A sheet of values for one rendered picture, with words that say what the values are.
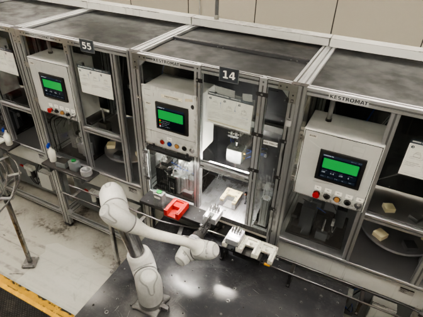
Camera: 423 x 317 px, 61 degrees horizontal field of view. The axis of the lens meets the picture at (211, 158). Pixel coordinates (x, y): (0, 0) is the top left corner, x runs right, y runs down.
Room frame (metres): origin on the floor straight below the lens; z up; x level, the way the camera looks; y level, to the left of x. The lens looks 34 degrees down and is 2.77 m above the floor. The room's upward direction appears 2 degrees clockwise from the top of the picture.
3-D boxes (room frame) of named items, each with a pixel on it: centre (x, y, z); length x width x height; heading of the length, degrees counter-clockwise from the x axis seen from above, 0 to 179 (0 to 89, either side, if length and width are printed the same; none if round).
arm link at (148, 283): (1.40, 0.36, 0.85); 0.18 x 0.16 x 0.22; 22
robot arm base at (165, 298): (1.38, 0.34, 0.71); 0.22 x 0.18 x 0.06; 65
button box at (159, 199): (2.09, 0.38, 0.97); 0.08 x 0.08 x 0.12; 65
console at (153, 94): (2.25, 0.24, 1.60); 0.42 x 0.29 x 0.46; 65
